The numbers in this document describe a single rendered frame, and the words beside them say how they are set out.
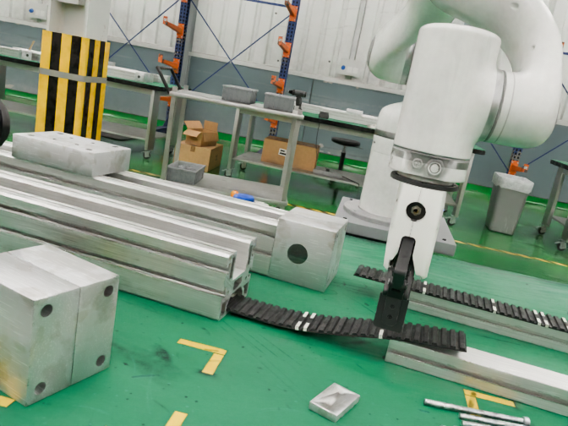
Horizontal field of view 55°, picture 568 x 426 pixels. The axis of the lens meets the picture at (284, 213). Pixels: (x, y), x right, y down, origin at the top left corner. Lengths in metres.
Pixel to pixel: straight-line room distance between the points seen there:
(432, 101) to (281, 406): 0.33
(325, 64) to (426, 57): 7.80
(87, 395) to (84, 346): 0.04
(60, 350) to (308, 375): 0.25
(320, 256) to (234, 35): 7.95
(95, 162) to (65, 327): 0.48
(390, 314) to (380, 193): 0.67
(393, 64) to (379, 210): 0.32
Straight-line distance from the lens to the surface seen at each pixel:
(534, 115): 0.61
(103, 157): 0.96
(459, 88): 0.59
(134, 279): 0.71
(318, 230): 0.80
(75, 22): 4.13
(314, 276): 0.82
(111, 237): 0.73
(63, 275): 0.52
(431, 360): 0.67
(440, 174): 0.59
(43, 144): 1.00
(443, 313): 0.85
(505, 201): 5.77
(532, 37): 0.65
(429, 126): 0.59
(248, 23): 8.65
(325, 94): 8.37
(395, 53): 1.20
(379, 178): 1.25
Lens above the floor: 1.07
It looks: 13 degrees down
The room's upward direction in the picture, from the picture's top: 11 degrees clockwise
